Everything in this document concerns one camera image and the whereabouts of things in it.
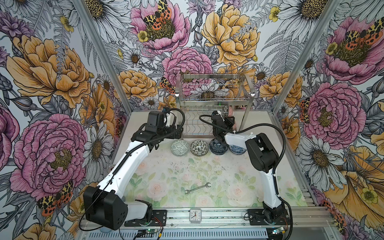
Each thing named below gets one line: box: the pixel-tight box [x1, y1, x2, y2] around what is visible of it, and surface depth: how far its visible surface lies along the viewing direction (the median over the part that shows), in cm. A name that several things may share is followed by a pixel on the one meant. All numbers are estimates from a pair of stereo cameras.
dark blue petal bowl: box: [209, 138, 228, 155], surface depth 99 cm
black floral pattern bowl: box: [190, 139, 210, 156], surface depth 100 cm
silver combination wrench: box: [184, 182, 212, 195], surface depth 85 cm
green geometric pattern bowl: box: [171, 140, 190, 157], surface depth 99 cm
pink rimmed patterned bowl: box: [228, 105, 233, 117], surface depth 108 cm
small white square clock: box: [189, 208, 202, 224], surface depth 75 cm
